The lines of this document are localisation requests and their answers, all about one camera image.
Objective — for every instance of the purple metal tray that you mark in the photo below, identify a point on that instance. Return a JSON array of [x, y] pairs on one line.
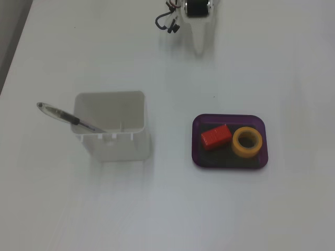
[[196, 157]]

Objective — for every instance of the black mat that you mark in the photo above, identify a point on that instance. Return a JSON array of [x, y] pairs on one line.
[[222, 157]]

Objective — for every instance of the yellow tape roll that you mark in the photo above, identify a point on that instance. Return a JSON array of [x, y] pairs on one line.
[[235, 146]]

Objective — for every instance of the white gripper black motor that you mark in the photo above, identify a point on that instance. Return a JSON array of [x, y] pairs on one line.
[[198, 8]]

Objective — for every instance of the red cube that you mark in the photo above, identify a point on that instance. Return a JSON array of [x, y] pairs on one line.
[[216, 137]]

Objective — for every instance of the black ballpoint pen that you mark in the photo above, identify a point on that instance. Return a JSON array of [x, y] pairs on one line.
[[60, 113]]

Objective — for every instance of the white plastic pen holder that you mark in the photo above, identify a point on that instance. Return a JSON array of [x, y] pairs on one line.
[[117, 149]]

